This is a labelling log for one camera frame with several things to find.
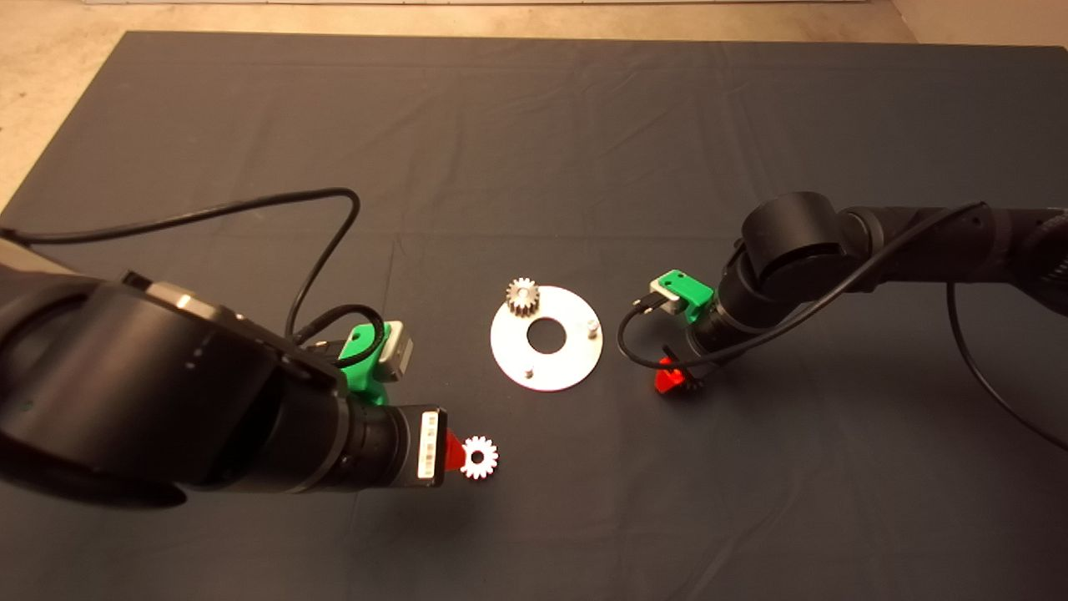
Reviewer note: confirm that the small steel spur gear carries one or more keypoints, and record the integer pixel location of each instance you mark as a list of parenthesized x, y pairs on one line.
[(523, 307), (480, 468)]

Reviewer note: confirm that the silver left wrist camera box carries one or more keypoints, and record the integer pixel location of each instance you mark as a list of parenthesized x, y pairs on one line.
[(399, 351)]

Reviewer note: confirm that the dark steel spur gear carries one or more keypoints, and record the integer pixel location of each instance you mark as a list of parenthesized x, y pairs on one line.
[(692, 384)]

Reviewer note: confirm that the green left camera mount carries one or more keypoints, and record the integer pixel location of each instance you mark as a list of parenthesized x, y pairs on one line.
[(363, 367)]

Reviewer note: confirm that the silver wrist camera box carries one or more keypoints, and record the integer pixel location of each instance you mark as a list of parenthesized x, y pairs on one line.
[(666, 294), (399, 351)]

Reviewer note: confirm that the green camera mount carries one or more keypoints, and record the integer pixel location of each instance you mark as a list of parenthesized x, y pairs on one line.
[(692, 292), (363, 367)]

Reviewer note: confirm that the round metal carrier plate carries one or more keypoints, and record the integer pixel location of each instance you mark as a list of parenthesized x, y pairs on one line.
[(576, 367)]

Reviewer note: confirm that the green right camera mount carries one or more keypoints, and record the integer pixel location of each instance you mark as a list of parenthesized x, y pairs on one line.
[(692, 292)]

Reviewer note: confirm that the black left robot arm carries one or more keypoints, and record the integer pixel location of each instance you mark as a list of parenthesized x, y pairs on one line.
[(125, 376)]

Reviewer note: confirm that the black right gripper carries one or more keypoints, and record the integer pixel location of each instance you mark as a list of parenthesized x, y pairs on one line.
[(713, 346)]

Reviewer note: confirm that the dark grey table cloth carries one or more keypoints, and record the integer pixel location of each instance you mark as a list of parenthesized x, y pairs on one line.
[(584, 125)]

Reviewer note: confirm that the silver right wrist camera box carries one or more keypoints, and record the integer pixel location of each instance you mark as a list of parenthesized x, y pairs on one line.
[(666, 294)]

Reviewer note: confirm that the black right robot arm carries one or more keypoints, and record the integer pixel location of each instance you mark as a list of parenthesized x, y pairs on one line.
[(918, 242)]

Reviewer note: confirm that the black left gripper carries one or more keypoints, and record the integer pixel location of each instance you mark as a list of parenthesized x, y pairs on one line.
[(392, 451)]

